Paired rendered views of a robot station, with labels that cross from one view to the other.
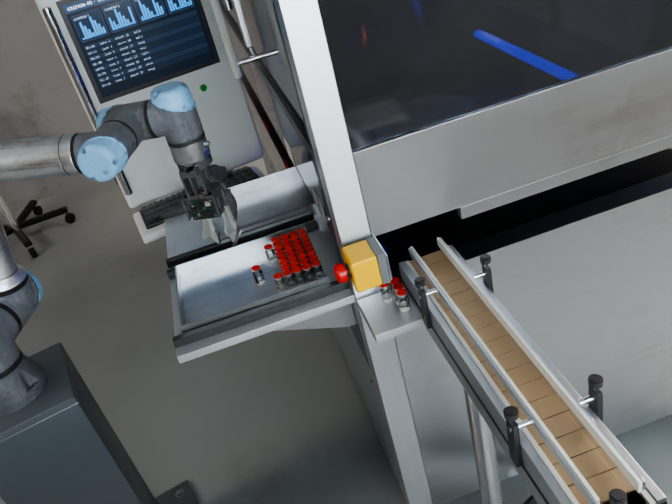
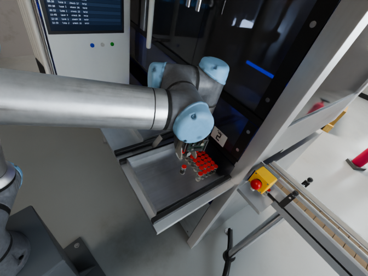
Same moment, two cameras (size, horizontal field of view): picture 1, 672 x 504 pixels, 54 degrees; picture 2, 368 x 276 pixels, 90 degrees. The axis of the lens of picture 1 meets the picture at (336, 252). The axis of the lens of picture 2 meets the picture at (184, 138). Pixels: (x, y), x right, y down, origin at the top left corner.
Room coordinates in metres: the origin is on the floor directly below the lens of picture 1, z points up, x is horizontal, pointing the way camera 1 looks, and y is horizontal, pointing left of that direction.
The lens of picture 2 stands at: (0.92, 0.54, 1.54)
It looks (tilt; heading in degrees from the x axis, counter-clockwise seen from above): 42 degrees down; 321
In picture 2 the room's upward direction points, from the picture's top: 16 degrees clockwise
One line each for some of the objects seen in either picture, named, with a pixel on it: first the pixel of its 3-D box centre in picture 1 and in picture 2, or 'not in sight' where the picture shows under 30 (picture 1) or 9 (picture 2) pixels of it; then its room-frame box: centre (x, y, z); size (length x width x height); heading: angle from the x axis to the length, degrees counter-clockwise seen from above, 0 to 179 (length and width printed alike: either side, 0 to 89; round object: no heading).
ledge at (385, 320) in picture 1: (397, 309); (257, 194); (1.07, -0.09, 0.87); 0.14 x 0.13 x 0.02; 97
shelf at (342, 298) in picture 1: (259, 245); (164, 144); (1.48, 0.19, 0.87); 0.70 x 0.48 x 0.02; 7
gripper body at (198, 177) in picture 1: (202, 186); (194, 130); (1.25, 0.23, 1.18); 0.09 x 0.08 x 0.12; 166
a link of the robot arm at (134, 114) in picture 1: (126, 126); (173, 83); (1.26, 0.33, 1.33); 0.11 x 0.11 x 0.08; 78
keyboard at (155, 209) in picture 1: (200, 194); not in sight; (1.98, 0.38, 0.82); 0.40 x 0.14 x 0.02; 106
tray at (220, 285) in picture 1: (249, 276); (176, 169); (1.30, 0.21, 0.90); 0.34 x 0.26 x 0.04; 97
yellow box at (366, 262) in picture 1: (365, 264); (263, 179); (1.08, -0.05, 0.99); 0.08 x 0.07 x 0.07; 97
